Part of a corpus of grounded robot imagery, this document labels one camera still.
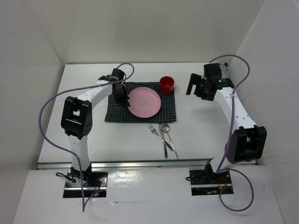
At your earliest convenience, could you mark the dark checked cloth napkin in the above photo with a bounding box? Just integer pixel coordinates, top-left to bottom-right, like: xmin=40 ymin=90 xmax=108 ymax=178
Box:
xmin=105 ymin=82 xmax=177 ymax=124

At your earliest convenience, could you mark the pink plate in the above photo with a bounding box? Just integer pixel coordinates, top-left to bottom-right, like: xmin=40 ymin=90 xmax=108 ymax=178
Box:
xmin=128 ymin=87 xmax=161 ymax=118

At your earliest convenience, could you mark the red mug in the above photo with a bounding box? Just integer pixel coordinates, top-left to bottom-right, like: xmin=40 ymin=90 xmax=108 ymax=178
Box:
xmin=158 ymin=76 xmax=175 ymax=95

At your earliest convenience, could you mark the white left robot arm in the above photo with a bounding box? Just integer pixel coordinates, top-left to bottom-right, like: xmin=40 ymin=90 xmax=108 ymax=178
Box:
xmin=61 ymin=68 xmax=130 ymax=186

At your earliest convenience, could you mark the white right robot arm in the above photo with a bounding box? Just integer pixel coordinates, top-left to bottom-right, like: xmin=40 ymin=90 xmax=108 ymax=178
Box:
xmin=186 ymin=63 xmax=267 ymax=183

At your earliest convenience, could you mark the silver fork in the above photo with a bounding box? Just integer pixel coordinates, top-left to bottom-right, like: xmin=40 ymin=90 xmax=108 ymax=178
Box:
xmin=149 ymin=124 xmax=174 ymax=151

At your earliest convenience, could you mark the silver knife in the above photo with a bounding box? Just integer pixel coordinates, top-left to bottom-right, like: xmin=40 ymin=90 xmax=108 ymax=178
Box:
xmin=158 ymin=123 xmax=169 ymax=159

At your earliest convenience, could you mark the silver spoon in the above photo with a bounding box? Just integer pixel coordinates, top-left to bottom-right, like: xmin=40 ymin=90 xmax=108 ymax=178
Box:
xmin=162 ymin=124 xmax=179 ymax=159

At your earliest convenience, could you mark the aluminium right rail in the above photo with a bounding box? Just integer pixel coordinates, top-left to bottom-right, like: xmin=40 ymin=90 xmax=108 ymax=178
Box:
xmin=219 ymin=62 xmax=255 ymax=164

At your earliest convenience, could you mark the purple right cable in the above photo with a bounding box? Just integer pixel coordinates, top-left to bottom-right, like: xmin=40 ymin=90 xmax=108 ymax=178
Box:
xmin=209 ymin=55 xmax=255 ymax=212

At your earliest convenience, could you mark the purple cable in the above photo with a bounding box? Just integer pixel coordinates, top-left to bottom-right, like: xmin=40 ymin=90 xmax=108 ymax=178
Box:
xmin=38 ymin=63 xmax=135 ymax=212
xmin=209 ymin=55 xmax=255 ymax=212

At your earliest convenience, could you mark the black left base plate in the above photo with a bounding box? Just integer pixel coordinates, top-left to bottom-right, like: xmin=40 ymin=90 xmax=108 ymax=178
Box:
xmin=64 ymin=172 xmax=108 ymax=190

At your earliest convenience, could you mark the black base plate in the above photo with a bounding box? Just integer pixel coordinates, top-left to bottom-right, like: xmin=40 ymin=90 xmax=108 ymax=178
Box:
xmin=185 ymin=170 xmax=232 ymax=185
xmin=64 ymin=172 xmax=108 ymax=190

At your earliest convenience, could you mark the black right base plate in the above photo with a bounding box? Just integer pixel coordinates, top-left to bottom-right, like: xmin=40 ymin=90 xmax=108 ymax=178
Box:
xmin=185 ymin=170 xmax=232 ymax=185

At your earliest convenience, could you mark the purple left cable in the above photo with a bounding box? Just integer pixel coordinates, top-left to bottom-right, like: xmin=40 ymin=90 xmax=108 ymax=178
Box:
xmin=38 ymin=63 xmax=135 ymax=212

